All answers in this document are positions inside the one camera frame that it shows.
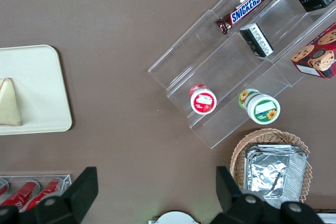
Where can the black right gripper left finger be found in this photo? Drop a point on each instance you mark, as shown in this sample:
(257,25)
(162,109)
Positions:
(52,211)

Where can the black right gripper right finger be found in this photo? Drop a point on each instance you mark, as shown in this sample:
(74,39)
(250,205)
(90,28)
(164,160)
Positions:
(249,212)

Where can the triangular sandwich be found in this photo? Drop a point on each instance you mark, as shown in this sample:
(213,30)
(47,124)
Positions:
(9,106)

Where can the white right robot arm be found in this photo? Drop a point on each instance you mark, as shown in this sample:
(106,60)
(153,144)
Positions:
(173,219)

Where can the aluminium foil tray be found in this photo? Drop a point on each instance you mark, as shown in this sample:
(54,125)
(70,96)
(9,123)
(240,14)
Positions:
(273,174)

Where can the light tan wicker basket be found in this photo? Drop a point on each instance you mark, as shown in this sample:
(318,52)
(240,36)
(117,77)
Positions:
(265,136)

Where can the white rectangular snack tray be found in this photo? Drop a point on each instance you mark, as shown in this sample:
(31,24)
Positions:
(328,218)

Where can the beige rectangular tray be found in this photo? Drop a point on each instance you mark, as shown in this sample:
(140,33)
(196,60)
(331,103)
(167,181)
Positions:
(39,90)

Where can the red cola bottle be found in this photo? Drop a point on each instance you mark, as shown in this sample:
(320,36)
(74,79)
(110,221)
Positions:
(3,187)
(21,195)
(43,195)

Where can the clear acrylic bottle rack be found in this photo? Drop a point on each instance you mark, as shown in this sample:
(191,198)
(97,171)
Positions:
(67,179)

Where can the green lidded yoghurt cup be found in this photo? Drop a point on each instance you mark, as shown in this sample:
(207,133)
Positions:
(263,110)

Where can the red lidded yoghurt cup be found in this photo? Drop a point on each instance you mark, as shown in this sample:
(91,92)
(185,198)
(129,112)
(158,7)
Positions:
(203,102)

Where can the clear acrylic stepped display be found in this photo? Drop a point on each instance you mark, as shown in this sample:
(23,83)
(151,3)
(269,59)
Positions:
(210,58)

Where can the red cookie box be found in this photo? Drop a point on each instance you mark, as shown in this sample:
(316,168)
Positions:
(320,53)

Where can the Snickers chocolate bar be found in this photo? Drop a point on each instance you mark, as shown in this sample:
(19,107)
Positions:
(244,10)

